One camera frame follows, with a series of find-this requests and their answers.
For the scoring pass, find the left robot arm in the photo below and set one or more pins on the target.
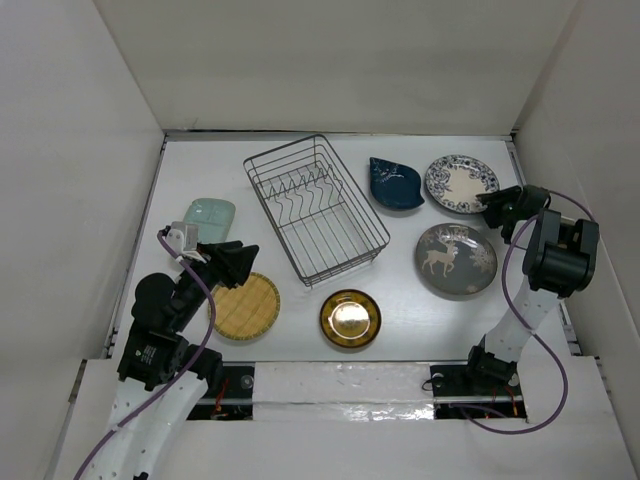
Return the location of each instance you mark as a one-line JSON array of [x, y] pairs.
[[161, 375]]

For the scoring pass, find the grey deer plate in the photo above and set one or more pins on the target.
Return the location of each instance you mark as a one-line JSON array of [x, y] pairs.
[[455, 259]]

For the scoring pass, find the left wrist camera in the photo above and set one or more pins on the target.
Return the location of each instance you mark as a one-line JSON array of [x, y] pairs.
[[182, 237]]

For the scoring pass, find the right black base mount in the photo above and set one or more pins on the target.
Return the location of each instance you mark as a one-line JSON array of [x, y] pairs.
[[455, 396]]

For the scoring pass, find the round bamboo woven plate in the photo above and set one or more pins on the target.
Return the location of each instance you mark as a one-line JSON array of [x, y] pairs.
[[246, 312]]

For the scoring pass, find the gold and black plate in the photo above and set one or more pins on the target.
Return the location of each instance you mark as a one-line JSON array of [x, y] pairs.
[[350, 319]]

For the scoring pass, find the grey wire dish rack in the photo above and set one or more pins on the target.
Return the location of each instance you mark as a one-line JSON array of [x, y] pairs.
[[319, 213]]

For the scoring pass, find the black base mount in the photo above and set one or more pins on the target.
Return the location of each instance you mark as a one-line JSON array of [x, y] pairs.
[[455, 396], [231, 399]]

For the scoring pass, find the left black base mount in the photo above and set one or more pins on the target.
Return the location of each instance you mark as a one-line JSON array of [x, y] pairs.
[[231, 399]]

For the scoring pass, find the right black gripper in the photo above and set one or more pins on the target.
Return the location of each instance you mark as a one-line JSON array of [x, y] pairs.
[[499, 197]]

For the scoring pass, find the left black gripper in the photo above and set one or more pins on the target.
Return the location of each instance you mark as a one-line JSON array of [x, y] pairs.
[[228, 260]]

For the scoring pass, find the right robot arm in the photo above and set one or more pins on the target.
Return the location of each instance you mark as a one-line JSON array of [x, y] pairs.
[[560, 259]]

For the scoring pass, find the dark blue leaf dish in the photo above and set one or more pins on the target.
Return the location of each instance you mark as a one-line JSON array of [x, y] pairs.
[[395, 186]]

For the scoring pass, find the blue floral round plate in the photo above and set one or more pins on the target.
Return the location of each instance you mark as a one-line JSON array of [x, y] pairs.
[[455, 182]]

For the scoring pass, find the light green rectangular plate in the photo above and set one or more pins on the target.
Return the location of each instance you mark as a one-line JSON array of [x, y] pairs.
[[213, 217]]

